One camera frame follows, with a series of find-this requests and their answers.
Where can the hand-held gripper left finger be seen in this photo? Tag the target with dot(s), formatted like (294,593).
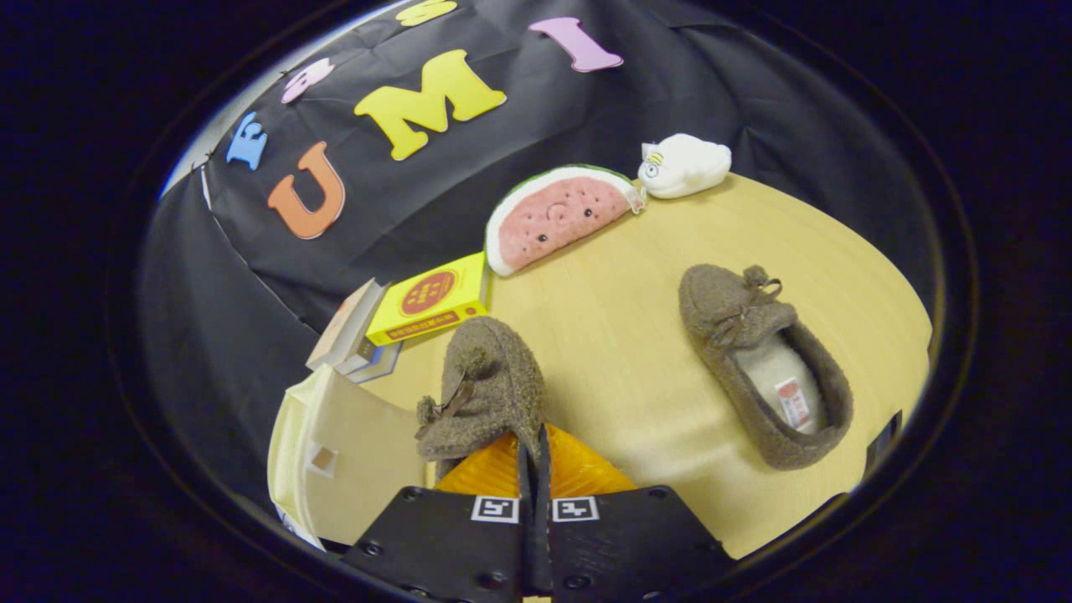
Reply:
(444,544)

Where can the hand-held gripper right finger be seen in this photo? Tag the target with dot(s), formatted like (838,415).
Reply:
(628,544)

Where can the cream storage box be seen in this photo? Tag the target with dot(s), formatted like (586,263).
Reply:
(360,469)

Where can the brown fuzzy shoe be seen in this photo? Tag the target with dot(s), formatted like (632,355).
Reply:
(720,301)
(494,368)

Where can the blue book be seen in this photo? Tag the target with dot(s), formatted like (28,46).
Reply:
(383,364)

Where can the tan book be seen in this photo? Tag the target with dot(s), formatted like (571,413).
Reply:
(343,327)

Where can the yellow book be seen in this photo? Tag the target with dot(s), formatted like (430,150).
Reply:
(427,301)

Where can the small dark block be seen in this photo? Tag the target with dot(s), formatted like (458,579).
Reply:
(883,440)

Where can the watermelon slice plush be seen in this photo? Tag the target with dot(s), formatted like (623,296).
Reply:
(553,218)

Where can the white plush toy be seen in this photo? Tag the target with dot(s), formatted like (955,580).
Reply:
(687,167)

